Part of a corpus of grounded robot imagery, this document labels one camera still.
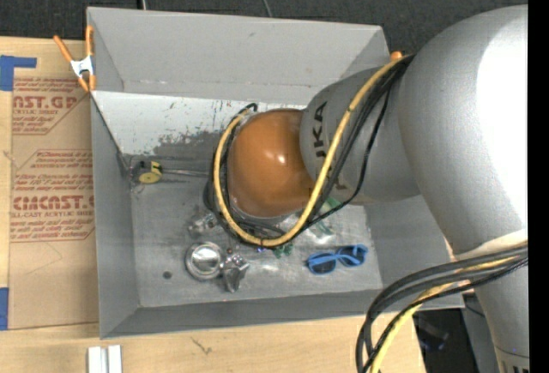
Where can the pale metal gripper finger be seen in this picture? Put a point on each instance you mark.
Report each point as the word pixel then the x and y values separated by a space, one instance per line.
pixel 243 267
pixel 231 279

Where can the small clear glass piece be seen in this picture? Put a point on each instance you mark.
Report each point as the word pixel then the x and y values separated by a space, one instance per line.
pixel 201 224

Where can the blue sunglasses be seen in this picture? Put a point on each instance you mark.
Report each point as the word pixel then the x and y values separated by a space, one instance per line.
pixel 319 263

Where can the yellow and black round tool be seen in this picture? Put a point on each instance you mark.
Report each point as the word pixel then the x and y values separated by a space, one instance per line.
pixel 148 176

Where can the brown cardboard board red print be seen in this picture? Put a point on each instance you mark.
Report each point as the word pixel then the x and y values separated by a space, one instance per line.
pixel 47 255

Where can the grey metal bin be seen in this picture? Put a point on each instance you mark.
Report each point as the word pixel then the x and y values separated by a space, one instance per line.
pixel 180 62

